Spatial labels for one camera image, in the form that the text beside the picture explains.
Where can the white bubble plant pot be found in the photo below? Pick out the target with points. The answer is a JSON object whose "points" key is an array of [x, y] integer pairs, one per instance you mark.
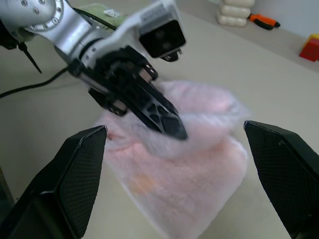
{"points": [[234, 15]]}

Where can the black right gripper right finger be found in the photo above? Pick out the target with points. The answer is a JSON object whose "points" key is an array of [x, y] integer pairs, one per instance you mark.
{"points": [[289, 174]]}

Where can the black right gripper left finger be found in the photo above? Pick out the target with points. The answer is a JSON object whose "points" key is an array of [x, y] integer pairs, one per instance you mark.
{"points": [[62, 194]]}

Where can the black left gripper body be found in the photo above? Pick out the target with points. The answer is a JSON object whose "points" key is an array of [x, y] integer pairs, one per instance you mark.
{"points": [[117, 74]]}

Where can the orange black marker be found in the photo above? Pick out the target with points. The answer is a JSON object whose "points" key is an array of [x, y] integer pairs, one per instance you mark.
{"points": [[261, 21]]}

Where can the pink towel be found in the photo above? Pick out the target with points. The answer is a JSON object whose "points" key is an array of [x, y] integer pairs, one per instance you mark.
{"points": [[187, 179]]}

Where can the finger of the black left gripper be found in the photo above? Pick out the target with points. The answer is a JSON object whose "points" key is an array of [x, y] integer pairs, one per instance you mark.
{"points": [[162, 119], [164, 97]]}

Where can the red cube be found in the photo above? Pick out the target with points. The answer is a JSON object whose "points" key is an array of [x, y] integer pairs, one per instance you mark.
{"points": [[310, 51]]}

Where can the green towel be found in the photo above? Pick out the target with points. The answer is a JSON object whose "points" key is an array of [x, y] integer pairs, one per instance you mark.
{"points": [[96, 8]]}

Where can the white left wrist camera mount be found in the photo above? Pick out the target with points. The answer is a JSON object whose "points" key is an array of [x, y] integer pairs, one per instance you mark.
{"points": [[129, 25]]}

